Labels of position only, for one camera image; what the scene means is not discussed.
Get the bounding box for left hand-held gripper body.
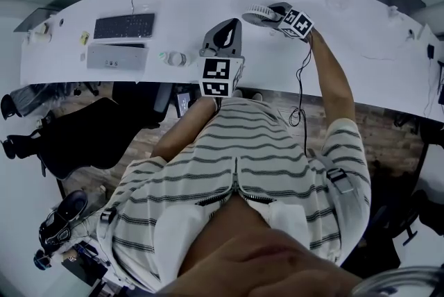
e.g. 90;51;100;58
198;17;246;99

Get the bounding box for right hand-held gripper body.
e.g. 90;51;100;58
268;1;316;40

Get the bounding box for white desk fan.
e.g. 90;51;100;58
241;3;279;26

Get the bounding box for person's right forearm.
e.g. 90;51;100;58
306;28;357;128

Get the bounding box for person's left forearm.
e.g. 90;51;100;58
151;97;219;162

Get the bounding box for person's shoes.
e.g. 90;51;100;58
231;88;264;103

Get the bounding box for small dark screen device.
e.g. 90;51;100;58
174;92;192;119

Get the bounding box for black keyboard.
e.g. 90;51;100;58
93;12;156;40

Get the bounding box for striped white shirt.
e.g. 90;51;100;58
96;96;372;293

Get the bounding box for silver flat device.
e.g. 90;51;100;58
85;42;149;71

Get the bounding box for black office chair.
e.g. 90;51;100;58
33;96;155;180

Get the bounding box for grey mesh office chair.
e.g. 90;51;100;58
0;83;48;121

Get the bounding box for black helmet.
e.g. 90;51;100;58
37;189;89;255

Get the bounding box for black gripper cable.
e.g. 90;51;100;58
288;32;314;151

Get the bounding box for grey shoulder strap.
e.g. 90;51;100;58
307;148;355;195

